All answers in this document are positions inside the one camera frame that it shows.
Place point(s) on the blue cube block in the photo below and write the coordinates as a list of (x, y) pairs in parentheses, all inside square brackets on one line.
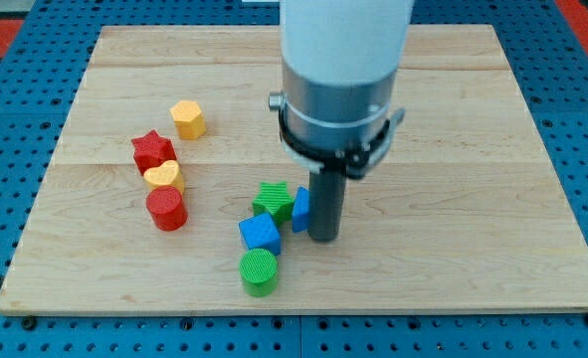
[(260, 232)]

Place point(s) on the yellow hexagon block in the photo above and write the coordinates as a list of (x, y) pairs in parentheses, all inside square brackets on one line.
[(188, 119)]

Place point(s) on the red cylinder block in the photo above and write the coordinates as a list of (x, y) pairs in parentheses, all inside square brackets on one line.
[(166, 208)]

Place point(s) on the green cylinder block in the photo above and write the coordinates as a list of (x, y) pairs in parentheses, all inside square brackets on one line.
[(259, 272)]

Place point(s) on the light wooden board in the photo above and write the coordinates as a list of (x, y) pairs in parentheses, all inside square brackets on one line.
[(465, 214)]

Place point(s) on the yellow heart block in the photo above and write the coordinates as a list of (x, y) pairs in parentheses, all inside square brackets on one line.
[(166, 174)]

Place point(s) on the green star block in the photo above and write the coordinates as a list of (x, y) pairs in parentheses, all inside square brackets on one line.
[(274, 199)]

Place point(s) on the red star block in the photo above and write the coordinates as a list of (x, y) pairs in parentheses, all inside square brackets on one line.
[(151, 150)]

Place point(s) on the blue block behind rod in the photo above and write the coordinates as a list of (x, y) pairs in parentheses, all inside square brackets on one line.
[(300, 213)]

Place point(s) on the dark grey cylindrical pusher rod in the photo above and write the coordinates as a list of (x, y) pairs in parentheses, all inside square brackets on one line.
[(326, 195)]

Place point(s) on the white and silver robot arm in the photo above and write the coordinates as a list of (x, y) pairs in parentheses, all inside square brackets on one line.
[(340, 60)]

